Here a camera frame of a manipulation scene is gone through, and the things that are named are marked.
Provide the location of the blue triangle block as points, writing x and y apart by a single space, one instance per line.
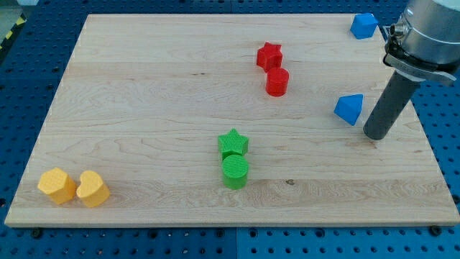
349 108

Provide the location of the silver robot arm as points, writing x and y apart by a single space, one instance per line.
424 43

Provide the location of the green star block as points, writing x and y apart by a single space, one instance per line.
232 143

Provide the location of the green cylinder block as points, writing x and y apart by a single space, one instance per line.
235 169

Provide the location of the red cylinder block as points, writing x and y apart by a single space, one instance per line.
277 81

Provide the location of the wooden board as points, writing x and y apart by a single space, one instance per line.
144 98

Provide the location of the red star block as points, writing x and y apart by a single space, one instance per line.
269 56

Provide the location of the yellow heart block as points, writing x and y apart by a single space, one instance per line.
92 190

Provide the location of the blue cube block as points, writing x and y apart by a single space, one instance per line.
363 26

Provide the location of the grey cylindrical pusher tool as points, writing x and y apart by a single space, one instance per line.
391 103

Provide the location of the yellow pentagon block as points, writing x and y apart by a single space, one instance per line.
57 185

